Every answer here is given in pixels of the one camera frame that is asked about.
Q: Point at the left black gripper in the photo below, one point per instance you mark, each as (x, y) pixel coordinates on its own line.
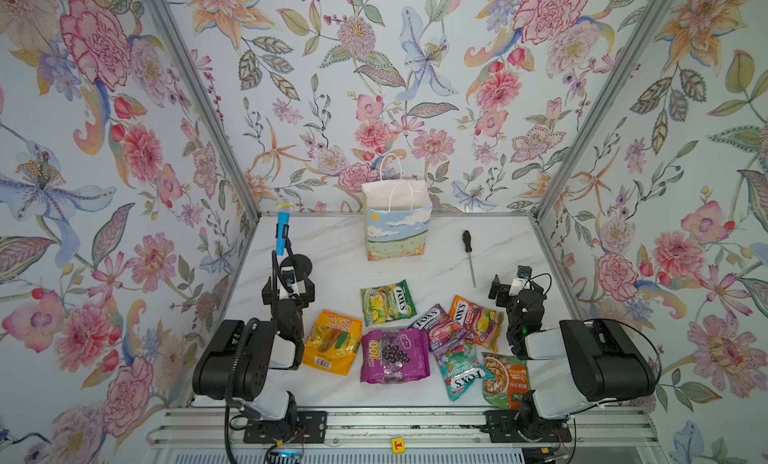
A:
(285, 262)

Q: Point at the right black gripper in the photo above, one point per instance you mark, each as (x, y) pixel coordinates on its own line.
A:
(501, 291)

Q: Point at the teal Fox's candy bag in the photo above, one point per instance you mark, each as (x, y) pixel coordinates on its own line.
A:
(460, 368)

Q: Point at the green Fox's candy bag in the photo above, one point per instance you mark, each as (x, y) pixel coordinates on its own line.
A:
(388, 303)

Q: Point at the purple grape candy bag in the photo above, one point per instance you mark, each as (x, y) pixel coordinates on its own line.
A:
(395, 356)

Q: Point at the painted landscape paper bag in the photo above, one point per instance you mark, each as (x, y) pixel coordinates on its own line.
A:
(397, 214)

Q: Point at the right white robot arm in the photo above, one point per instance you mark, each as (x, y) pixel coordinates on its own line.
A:
(604, 363)

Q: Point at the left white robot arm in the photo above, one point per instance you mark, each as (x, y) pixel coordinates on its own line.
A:
(235, 365)

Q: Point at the orange Fox's candy bag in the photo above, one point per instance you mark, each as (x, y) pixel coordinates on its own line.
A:
(483, 325)

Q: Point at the yellow gummy candy bag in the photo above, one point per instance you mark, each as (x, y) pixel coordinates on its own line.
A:
(333, 343)

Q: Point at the purple Fox's candy bag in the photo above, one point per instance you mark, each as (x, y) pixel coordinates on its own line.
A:
(443, 333)

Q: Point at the green orange noodle packet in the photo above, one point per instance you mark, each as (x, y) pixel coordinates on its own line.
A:
(507, 381)

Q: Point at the yellow marker cube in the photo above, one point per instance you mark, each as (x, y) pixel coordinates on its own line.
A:
(398, 446)

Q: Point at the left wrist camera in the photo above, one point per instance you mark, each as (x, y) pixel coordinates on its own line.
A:
(287, 276)

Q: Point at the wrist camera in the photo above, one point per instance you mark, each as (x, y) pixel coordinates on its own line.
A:
(287, 276)
(524, 274)

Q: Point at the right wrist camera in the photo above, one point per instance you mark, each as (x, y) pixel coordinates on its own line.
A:
(524, 274)

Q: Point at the black handled screwdriver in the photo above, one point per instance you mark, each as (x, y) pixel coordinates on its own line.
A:
(467, 243)

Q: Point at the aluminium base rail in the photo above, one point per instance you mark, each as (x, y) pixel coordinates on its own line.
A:
(451, 427)

